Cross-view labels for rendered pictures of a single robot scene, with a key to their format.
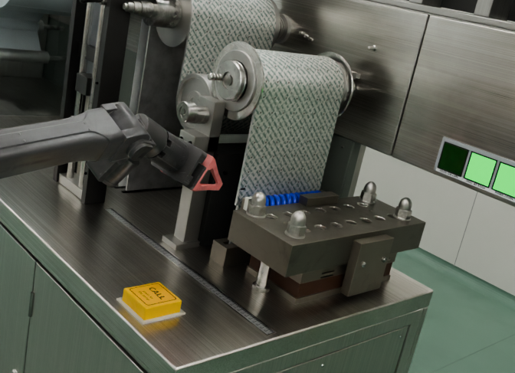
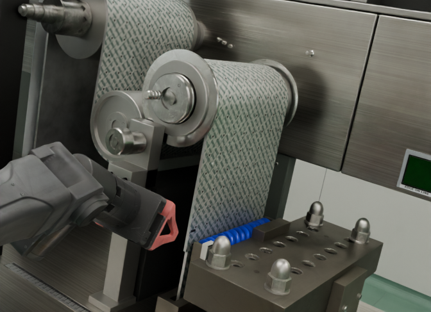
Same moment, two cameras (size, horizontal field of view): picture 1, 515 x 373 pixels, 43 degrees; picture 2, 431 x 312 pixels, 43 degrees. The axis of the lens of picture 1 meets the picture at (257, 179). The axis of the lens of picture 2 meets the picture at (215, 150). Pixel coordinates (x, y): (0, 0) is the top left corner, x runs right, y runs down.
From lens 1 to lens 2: 44 cm
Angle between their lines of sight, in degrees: 12
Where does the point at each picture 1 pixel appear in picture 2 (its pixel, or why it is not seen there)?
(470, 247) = not seen: hidden behind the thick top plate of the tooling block
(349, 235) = (329, 277)
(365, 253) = (347, 295)
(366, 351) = not seen: outside the picture
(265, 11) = (183, 15)
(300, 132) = (248, 155)
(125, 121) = (68, 172)
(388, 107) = (333, 118)
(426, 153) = (385, 168)
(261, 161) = (211, 194)
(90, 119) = (19, 177)
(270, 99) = (223, 118)
